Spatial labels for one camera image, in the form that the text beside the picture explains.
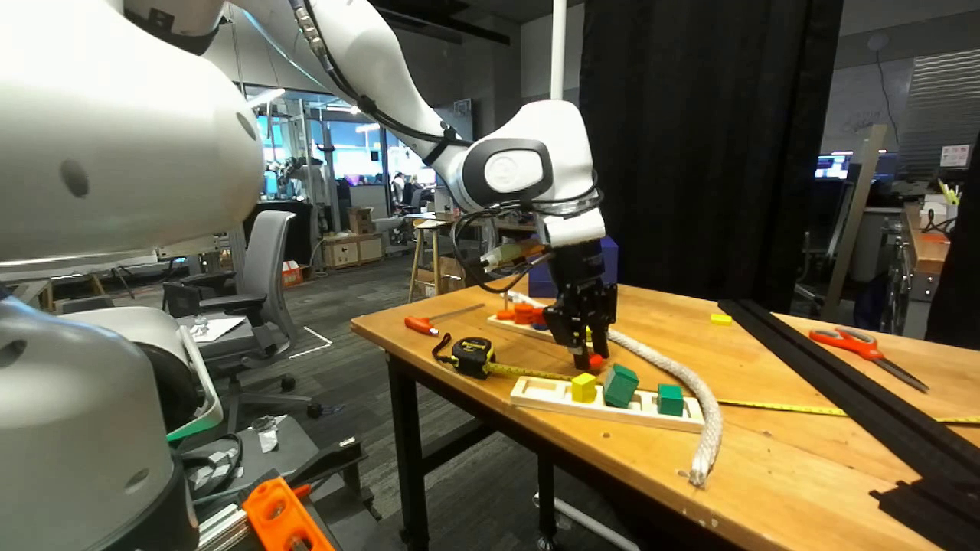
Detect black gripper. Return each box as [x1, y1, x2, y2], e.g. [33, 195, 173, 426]
[543, 243, 623, 367]

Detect yellow block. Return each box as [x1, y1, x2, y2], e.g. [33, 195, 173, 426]
[567, 372, 602, 405]

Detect large dark green block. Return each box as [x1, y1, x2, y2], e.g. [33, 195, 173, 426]
[602, 362, 644, 412]

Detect small green block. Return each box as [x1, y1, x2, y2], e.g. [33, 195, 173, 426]
[655, 379, 686, 420]

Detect wooden stool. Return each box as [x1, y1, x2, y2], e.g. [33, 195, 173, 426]
[409, 211, 465, 302]

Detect wide black curtain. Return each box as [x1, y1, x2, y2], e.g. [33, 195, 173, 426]
[579, 0, 846, 311]

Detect leaning wooden plank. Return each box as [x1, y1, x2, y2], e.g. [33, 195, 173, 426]
[820, 121, 893, 320]

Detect white pole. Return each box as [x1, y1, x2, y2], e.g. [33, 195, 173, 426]
[550, 0, 571, 104]

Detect grey office chair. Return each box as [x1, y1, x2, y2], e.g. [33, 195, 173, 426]
[163, 207, 332, 424]

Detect orange plastic tool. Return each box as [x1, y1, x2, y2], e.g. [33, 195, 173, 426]
[242, 475, 336, 551]

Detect white braided rope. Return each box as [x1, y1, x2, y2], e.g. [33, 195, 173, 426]
[503, 288, 727, 489]

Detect orange handled screwdriver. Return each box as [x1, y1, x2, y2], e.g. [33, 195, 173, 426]
[400, 299, 490, 340]

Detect black table frame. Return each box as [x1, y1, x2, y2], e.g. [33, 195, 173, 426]
[383, 348, 638, 551]

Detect black rail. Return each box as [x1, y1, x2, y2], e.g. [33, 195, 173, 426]
[718, 296, 980, 487]

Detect orange handled scissors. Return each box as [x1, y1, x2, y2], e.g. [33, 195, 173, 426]
[806, 325, 932, 395]

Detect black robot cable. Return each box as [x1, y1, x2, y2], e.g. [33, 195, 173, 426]
[289, 0, 606, 299]

